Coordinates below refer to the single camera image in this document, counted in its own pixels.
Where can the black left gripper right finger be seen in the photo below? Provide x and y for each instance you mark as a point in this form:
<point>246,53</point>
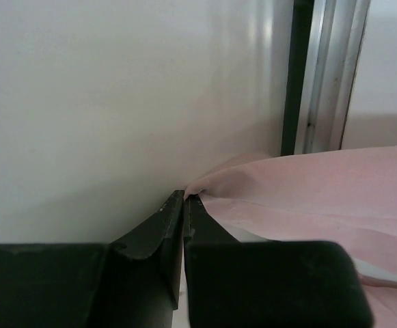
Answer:
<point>267,284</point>

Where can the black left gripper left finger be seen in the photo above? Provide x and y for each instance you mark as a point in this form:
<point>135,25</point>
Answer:
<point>131,282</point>

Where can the pink trousers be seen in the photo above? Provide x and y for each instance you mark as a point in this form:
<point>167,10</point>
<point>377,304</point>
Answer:
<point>345,196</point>

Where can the aluminium table edge rail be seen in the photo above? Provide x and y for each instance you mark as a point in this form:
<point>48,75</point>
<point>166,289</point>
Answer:
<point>325,45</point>

